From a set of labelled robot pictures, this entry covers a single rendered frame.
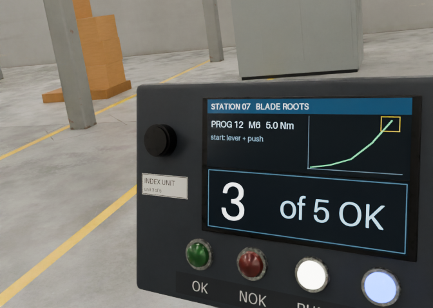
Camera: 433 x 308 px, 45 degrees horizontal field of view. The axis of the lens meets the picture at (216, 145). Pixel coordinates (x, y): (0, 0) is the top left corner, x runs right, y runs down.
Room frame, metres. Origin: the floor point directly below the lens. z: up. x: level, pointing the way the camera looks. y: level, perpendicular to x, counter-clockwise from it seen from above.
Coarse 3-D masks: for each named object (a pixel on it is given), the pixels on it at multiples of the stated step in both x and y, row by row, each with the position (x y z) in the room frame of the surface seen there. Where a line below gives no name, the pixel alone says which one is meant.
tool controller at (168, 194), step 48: (144, 96) 0.46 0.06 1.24; (192, 96) 0.43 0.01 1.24; (240, 96) 0.40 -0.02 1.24; (288, 96) 0.38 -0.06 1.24; (336, 96) 0.36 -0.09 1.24; (384, 96) 0.34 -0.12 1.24; (432, 96) 0.33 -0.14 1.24; (144, 144) 0.43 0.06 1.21; (192, 144) 0.42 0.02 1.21; (240, 144) 0.39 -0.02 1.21; (288, 144) 0.37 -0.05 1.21; (336, 144) 0.35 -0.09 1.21; (384, 144) 0.33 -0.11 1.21; (432, 144) 0.32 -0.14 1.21; (144, 192) 0.44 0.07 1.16; (192, 192) 0.41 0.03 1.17; (288, 192) 0.36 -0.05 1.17; (336, 192) 0.34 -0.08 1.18; (384, 192) 0.33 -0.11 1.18; (432, 192) 0.31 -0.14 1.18; (144, 240) 0.43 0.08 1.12; (240, 240) 0.38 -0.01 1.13; (288, 240) 0.36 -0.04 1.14; (336, 240) 0.34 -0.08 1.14; (384, 240) 0.32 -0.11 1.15; (432, 240) 0.30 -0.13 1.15; (144, 288) 0.42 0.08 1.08; (192, 288) 0.39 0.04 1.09; (240, 288) 0.37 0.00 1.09; (288, 288) 0.35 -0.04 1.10; (336, 288) 0.33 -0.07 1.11; (432, 288) 0.30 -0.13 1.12
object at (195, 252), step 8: (192, 240) 0.40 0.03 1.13; (200, 240) 0.39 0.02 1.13; (192, 248) 0.39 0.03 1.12; (200, 248) 0.39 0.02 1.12; (208, 248) 0.39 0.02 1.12; (192, 256) 0.39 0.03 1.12; (200, 256) 0.38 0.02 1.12; (208, 256) 0.39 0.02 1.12; (192, 264) 0.39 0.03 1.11; (200, 264) 0.38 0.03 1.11; (208, 264) 0.39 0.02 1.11
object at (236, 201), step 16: (208, 176) 0.40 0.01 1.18; (224, 176) 0.40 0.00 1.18; (240, 176) 0.39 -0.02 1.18; (256, 176) 0.38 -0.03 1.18; (208, 192) 0.40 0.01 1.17; (224, 192) 0.39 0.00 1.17; (240, 192) 0.38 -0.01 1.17; (256, 192) 0.38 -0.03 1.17; (208, 208) 0.40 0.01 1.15; (224, 208) 0.39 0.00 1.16; (240, 208) 0.38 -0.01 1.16; (256, 208) 0.37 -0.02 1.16; (208, 224) 0.39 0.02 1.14; (224, 224) 0.39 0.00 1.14; (240, 224) 0.38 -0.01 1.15; (256, 224) 0.37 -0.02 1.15
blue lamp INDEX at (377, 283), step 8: (368, 272) 0.32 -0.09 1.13; (376, 272) 0.31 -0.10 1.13; (384, 272) 0.31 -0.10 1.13; (368, 280) 0.31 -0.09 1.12; (376, 280) 0.31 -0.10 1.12; (384, 280) 0.31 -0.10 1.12; (392, 280) 0.31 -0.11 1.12; (368, 288) 0.31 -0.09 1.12; (376, 288) 0.31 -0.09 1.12; (384, 288) 0.30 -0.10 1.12; (392, 288) 0.30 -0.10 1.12; (400, 288) 0.31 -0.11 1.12; (368, 296) 0.31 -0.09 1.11; (376, 296) 0.31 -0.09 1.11; (384, 296) 0.30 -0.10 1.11; (392, 296) 0.30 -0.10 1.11; (376, 304) 0.31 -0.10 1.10; (384, 304) 0.31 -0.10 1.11
